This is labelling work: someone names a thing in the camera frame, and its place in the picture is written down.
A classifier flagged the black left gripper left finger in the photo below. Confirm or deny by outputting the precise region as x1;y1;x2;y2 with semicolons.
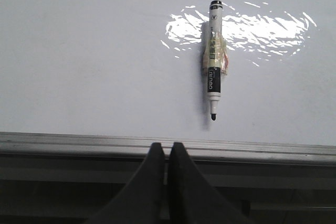
85;143;165;223

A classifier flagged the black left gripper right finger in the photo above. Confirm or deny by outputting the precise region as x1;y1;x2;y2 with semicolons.
167;142;252;223

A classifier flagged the black and white whiteboard marker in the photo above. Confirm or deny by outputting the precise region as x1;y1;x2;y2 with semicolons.
203;0;228;121

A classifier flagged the white whiteboard with metal frame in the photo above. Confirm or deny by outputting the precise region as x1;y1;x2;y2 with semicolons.
1;0;335;189

